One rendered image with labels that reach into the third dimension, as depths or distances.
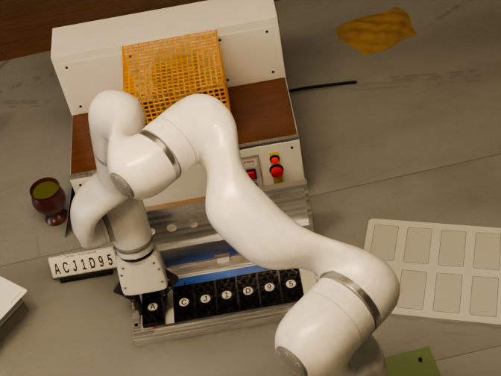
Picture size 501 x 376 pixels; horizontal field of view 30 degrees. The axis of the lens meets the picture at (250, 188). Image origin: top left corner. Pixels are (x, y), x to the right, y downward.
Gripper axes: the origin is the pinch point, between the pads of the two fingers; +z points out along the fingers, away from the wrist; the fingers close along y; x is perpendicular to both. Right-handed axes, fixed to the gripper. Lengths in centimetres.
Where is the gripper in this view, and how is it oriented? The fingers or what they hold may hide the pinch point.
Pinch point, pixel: (151, 303)
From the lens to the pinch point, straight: 212.8
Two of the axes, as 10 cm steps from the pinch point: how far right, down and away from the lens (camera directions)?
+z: 1.6, 8.2, 5.6
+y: 9.8, -1.7, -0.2
